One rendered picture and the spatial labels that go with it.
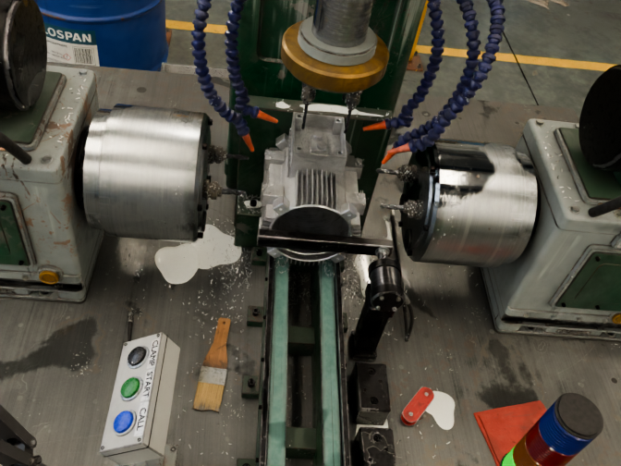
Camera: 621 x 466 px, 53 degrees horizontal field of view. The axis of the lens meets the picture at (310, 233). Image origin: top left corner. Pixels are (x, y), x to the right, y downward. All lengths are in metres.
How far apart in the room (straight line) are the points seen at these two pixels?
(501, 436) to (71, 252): 0.87
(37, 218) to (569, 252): 0.96
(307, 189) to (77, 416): 0.57
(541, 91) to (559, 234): 2.68
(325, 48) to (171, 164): 0.33
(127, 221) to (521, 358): 0.85
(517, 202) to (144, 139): 0.68
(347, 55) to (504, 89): 2.77
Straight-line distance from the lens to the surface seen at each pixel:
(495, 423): 1.30
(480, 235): 1.19
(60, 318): 1.33
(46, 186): 1.12
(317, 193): 1.12
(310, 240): 1.15
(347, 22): 1.01
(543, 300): 1.37
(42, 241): 1.23
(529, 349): 1.43
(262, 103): 1.24
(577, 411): 0.86
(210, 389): 1.21
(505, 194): 1.19
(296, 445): 1.13
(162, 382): 0.93
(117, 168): 1.12
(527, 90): 3.81
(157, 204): 1.12
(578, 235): 1.23
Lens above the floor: 1.88
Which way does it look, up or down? 47 degrees down
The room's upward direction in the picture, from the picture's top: 12 degrees clockwise
